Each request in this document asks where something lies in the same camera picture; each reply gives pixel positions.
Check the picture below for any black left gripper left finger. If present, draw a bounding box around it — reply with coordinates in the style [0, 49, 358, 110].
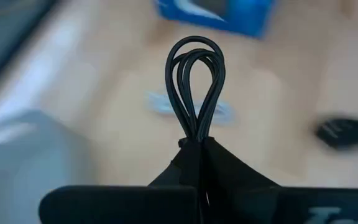
[39, 137, 203, 224]

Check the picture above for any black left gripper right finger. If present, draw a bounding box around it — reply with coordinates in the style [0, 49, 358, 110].
[201, 136, 358, 224]

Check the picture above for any white braided USB cable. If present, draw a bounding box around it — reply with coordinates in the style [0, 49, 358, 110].
[146, 90, 236, 126]

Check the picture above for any black USB-C cable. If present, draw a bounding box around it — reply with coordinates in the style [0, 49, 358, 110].
[164, 35, 226, 142]
[314, 117, 358, 151]

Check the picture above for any grey plastic bin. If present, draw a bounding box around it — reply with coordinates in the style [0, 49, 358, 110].
[0, 109, 94, 224]

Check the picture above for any blue flat box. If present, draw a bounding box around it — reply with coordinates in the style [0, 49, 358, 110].
[154, 0, 276, 39]

